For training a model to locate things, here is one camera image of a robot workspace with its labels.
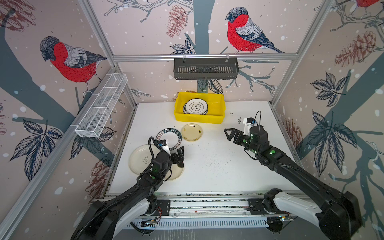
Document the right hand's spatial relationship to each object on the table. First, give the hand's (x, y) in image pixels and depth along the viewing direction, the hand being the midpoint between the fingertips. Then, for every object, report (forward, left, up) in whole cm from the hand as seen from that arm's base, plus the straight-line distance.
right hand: (228, 133), depth 78 cm
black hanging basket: (+49, +12, +9) cm, 51 cm away
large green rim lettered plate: (+9, +34, -20) cm, 41 cm away
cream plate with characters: (+14, +22, -20) cm, 33 cm away
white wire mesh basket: (+7, +69, +13) cm, 70 cm away
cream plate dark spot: (-14, +29, -22) cm, 39 cm away
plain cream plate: (-7, +53, -18) cm, 56 cm away
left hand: (-5, +28, -8) cm, 30 cm away
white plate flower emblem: (+35, +20, -15) cm, 43 cm away
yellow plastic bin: (+30, +5, -17) cm, 35 cm away
